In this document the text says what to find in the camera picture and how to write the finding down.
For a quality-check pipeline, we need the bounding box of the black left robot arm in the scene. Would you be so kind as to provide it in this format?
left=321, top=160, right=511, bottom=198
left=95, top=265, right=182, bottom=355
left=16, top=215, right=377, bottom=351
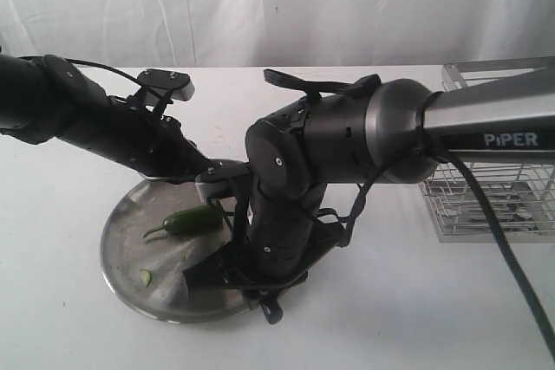
left=1, top=55, right=213, bottom=184

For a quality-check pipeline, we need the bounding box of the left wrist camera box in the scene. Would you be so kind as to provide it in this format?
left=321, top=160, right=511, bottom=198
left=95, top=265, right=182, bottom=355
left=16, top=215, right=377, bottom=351
left=137, top=68, right=195, bottom=101

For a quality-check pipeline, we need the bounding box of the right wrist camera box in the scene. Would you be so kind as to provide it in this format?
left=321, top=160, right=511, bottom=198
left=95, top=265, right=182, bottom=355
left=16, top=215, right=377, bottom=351
left=194, top=161, right=253, bottom=203

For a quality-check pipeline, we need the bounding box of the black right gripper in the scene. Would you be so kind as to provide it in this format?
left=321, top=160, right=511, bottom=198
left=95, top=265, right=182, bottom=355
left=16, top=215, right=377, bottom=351
left=181, top=179, right=343, bottom=326

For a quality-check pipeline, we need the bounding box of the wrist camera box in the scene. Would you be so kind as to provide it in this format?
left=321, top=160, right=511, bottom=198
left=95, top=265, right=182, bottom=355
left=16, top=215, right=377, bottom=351
left=137, top=68, right=195, bottom=101
left=194, top=161, right=253, bottom=203

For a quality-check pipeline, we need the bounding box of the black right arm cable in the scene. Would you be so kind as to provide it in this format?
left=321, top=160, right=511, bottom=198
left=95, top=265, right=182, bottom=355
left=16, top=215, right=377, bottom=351
left=207, top=68, right=555, bottom=362

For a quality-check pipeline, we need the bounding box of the green cucumber piece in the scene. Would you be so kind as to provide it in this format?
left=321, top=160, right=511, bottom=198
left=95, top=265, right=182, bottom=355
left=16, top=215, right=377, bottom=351
left=142, top=205, right=222, bottom=238

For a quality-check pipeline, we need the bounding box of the white backdrop curtain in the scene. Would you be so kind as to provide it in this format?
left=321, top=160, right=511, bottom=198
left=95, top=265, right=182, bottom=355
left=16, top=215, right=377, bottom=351
left=1, top=0, right=554, bottom=67

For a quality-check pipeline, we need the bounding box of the round steel plate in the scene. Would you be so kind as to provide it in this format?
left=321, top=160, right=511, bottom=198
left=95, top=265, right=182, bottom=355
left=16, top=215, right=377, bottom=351
left=100, top=179, right=249, bottom=324

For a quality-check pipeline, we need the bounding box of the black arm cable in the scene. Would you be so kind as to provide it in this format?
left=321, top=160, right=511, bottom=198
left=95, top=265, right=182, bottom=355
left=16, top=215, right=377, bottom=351
left=16, top=55, right=174, bottom=128
left=207, top=68, right=555, bottom=362

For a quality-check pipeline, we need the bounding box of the steel wire utensil rack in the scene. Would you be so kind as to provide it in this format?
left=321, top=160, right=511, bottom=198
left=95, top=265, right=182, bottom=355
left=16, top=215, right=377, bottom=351
left=420, top=56, right=554, bottom=243

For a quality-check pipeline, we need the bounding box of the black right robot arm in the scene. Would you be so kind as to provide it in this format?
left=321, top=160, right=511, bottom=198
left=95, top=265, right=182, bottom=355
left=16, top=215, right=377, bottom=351
left=183, top=68, right=554, bottom=324

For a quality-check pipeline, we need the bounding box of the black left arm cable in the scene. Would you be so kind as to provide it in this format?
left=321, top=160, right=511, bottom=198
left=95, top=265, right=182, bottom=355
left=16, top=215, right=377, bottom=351
left=16, top=55, right=174, bottom=128

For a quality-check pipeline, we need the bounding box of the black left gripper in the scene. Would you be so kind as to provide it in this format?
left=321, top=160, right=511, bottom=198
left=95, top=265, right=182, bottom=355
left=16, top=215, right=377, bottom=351
left=77, top=96, right=211, bottom=181

